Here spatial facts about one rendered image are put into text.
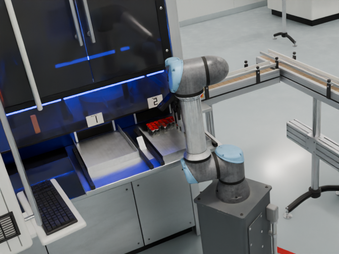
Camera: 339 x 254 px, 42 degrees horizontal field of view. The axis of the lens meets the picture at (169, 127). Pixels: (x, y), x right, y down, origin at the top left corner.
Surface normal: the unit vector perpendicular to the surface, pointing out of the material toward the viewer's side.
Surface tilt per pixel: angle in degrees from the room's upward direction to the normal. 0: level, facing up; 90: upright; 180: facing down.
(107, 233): 90
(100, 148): 0
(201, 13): 90
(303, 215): 0
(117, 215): 90
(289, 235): 0
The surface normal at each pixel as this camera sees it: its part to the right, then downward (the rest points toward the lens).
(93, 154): -0.13, -0.87
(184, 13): 0.40, 0.39
